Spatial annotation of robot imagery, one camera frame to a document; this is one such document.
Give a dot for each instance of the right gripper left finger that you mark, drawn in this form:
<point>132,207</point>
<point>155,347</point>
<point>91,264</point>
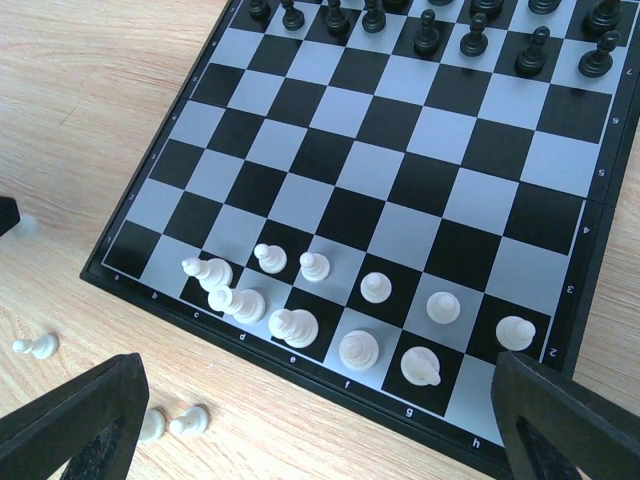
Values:
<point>90,424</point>

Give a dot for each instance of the white bishop piece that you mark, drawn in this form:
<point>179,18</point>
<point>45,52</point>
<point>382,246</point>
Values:
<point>359,350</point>

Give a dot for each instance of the white queen piece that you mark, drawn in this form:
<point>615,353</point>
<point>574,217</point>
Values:
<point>246,306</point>

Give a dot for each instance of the black and silver chessboard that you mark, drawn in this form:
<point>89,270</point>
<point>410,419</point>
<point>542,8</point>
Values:
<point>445,173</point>

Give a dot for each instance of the white knight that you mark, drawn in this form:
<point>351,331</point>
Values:
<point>193,421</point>
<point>420,366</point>

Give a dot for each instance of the white rook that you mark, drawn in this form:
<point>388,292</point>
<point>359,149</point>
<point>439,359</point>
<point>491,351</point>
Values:
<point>27,226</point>

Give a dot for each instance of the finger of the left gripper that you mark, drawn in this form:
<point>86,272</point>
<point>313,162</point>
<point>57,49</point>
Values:
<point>9,214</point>

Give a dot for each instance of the white king piece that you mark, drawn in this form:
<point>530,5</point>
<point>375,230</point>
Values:
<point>297,328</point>

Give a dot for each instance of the white pawn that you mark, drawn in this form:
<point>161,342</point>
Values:
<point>515,333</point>
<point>153,426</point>
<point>375,287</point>
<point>272,258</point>
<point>314,267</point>
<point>443,307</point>

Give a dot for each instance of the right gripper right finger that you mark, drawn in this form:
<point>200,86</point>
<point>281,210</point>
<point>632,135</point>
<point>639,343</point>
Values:
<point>554,428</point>

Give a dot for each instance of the black chess piece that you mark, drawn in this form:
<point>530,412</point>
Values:
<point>596,63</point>
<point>336,20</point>
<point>475,42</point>
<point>293,19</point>
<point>532,58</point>
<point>427,39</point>
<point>374,19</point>
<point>259,9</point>
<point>602,17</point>

